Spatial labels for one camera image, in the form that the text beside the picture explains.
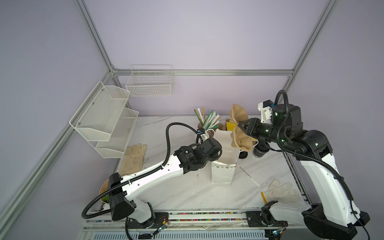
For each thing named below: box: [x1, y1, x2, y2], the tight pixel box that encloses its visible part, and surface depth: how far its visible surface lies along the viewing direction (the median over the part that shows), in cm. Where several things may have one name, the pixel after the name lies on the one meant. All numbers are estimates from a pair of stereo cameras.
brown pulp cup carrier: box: [229, 104, 253, 152], surface depth 62 cm
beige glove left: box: [119, 143, 147, 177], surface depth 100 cm
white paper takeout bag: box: [211, 129, 241, 186], surface depth 73 cm
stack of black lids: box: [238, 151, 248, 159], surface depth 98 cm
